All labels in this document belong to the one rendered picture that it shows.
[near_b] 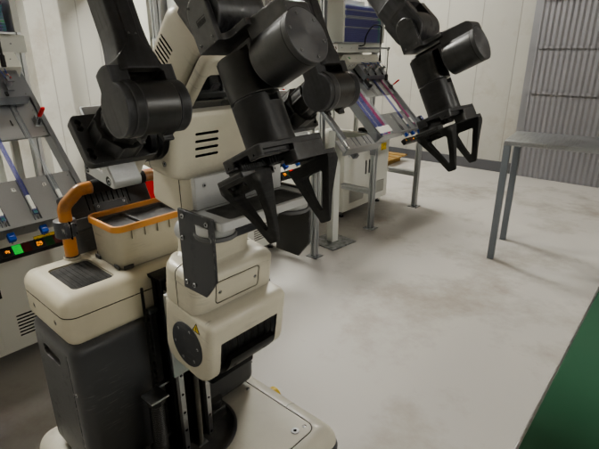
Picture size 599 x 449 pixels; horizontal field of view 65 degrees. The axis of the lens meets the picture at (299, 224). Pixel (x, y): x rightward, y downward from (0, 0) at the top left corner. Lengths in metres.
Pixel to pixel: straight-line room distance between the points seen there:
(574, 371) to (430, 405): 1.40
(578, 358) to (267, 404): 1.05
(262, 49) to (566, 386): 0.50
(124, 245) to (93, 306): 0.16
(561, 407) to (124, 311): 0.92
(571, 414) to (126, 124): 0.63
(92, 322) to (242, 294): 0.35
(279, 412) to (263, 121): 1.15
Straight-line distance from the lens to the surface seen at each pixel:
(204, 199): 0.87
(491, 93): 5.91
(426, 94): 0.87
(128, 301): 1.19
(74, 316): 1.15
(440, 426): 1.97
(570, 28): 5.66
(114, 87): 0.69
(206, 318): 0.98
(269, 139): 0.50
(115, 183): 0.80
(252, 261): 1.03
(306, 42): 0.48
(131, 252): 1.21
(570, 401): 0.62
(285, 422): 1.50
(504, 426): 2.05
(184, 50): 0.83
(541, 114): 5.72
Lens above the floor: 1.31
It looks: 20 degrees down
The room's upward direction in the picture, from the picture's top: straight up
